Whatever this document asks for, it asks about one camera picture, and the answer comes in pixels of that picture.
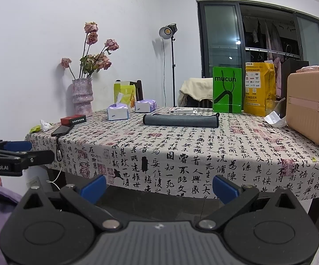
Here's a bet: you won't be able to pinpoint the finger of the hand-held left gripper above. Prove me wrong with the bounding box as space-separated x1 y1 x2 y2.
0 150 55 171
0 140 32 155

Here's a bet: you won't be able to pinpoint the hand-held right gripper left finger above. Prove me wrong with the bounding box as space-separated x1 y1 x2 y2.
19 175 121 232

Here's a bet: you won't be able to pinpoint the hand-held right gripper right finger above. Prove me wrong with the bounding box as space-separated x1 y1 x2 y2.
198 175 299 231

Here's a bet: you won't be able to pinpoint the grey towel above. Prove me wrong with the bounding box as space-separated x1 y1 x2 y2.
143 112 220 129

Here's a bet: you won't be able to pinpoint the black phone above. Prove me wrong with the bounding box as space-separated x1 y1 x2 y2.
51 125 75 137

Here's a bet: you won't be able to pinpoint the calligraphy printed tablecloth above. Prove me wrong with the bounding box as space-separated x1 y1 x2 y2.
24 106 319 203

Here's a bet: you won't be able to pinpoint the red and black box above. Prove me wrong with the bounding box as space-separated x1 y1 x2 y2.
60 114 87 125

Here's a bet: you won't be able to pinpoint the pink speckled vase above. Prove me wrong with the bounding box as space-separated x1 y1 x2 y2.
71 78 94 117

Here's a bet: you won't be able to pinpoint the white blue tissue pack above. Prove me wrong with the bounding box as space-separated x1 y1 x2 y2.
107 93 130 121

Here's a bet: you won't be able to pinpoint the crumpled white paper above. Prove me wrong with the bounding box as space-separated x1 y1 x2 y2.
264 111 288 129

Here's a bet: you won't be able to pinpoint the chair under cream cloth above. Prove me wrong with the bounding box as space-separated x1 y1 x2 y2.
186 95 214 108

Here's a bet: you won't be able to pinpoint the flat white box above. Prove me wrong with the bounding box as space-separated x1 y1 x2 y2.
169 106 199 115

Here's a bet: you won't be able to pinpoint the clear plastic container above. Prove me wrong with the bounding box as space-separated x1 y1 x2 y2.
264 97 287 119

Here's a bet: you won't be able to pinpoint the white purple tissue pack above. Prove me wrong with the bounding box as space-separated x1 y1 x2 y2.
134 99 157 113

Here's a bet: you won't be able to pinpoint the green paper bag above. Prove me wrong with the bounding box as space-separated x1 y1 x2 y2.
212 66 243 114

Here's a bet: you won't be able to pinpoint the lime green carton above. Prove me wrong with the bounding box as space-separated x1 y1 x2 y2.
113 80 136 108

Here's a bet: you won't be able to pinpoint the cream cloth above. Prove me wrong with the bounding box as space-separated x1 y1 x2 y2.
178 77 214 104

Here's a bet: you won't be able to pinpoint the yellow printed bag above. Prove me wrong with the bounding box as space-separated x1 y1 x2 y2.
244 62 276 117

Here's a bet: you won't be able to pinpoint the dark wooden chair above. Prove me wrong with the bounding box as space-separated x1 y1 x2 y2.
129 80 144 102

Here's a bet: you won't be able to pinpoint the dried pink roses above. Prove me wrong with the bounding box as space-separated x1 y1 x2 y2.
61 21 120 79

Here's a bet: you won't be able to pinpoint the pink suitcase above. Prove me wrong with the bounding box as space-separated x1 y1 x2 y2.
286 71 319 147

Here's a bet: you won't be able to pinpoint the pink folded cloth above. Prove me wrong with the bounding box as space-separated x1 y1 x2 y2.
296 65 319 74

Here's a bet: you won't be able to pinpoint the dark framed sliding glass door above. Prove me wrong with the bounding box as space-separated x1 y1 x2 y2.
196 0 319 79

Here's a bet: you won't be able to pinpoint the hanging clothes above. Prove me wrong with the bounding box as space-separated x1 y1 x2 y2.
243 19 284 61

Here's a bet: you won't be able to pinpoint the studio light on stand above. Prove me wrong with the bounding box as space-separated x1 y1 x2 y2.
159 23 179 108

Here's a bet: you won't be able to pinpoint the black phone strap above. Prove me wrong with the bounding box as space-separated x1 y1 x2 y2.
55 136 64 162

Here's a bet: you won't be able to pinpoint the white cable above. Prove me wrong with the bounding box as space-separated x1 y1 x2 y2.
46 168 67 191

